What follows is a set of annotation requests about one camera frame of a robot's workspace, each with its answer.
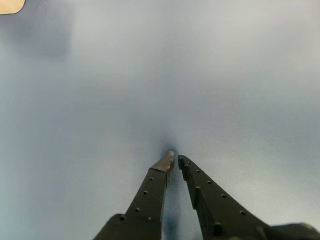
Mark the beige rounded box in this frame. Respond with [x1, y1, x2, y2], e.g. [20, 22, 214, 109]
[0, 0, 26, 15]

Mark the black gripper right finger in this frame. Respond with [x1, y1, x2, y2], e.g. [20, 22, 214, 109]
[177, 154, 273, 240]

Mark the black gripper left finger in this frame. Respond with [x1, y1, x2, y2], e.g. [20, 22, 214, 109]
[93, 150, 175, 240]

